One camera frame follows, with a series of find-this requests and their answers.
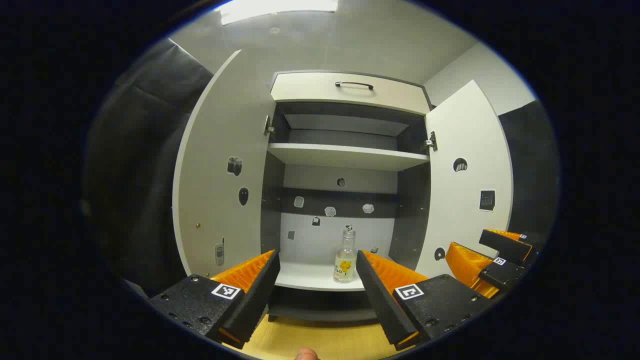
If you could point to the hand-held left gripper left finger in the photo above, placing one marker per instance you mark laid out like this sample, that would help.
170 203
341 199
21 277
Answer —
255 295

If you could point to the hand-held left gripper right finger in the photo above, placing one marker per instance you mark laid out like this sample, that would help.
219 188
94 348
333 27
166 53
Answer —
382 300

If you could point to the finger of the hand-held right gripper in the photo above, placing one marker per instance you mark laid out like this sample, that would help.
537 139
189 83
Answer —
502 275
505 247

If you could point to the white cabinet door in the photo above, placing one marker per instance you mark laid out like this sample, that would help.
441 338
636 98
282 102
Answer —
465 225
215 150

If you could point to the clear glass bottle yellow label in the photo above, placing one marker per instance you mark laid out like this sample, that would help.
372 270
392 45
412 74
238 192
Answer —
345 260

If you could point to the metal door hinge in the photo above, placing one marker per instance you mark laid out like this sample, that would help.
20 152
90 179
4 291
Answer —
268 127
431 142

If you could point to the white cabinet shelf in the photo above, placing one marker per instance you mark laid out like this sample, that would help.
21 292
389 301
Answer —
345 156

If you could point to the white cabinet drawer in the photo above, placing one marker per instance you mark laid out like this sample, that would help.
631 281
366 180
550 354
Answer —
310 90

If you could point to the ceiling light panel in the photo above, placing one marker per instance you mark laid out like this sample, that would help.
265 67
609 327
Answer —
275 9

